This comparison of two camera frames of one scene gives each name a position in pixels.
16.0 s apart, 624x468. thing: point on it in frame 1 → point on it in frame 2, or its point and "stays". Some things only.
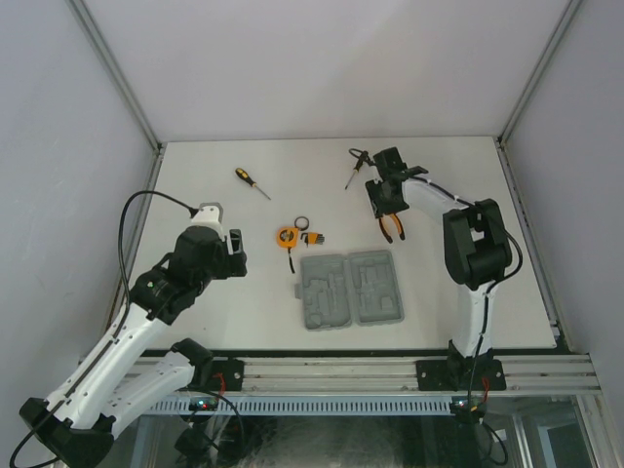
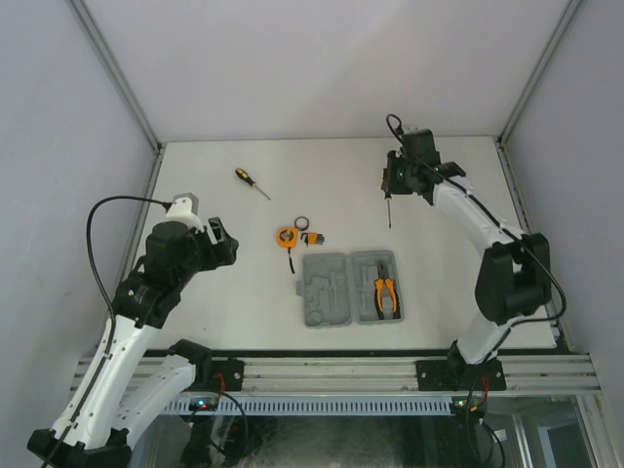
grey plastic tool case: x=358 y=289 stays
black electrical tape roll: x=303 y=228 stays
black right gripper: x=380 y=208 → x=389 y=185
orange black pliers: x=384 y=229 → x=379 y=285
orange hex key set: x=313 y=238 stays
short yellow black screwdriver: x=242 y=173 stays
